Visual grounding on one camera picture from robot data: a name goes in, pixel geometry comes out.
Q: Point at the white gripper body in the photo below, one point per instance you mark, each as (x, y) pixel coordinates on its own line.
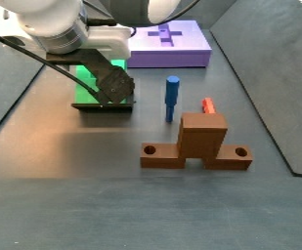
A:
(105, 40)

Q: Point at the green U-shaped block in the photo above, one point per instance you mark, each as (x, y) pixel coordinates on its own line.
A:
(82, 95)

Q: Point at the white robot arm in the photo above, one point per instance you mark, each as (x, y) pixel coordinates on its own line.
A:
(55, 23)

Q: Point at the purple board with cross slot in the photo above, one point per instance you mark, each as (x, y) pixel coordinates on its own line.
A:
(174, 44)

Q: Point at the blue hexagonal peg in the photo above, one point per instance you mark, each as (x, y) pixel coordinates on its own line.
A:
(170, 96)

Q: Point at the red small peg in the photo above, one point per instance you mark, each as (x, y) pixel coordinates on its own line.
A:
(208, 106)

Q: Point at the brown T-shaped block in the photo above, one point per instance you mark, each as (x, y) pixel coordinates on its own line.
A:
(201, 136)

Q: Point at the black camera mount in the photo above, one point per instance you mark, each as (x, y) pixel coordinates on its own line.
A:
(97, 64)

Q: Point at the black fixture bracket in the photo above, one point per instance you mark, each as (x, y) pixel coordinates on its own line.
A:
(103, 105)

